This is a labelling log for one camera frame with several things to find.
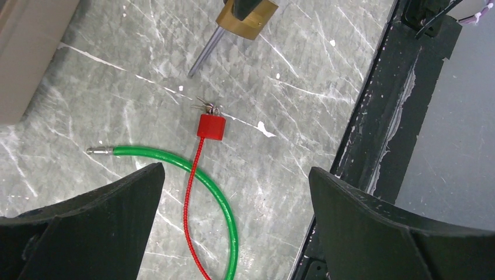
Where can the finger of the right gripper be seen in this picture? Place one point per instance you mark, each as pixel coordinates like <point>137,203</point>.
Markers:
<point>242,8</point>

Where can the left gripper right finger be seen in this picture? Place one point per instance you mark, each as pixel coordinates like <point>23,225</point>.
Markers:
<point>364,237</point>

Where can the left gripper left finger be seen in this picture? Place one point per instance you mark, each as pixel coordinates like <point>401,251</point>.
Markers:
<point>101,234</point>

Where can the brass padlock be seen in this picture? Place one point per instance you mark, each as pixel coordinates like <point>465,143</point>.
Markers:
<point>249,28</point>

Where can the brown translucent tool box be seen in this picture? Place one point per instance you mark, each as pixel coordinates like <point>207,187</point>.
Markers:
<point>30,34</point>

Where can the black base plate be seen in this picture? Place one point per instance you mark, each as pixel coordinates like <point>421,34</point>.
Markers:
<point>382,132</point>

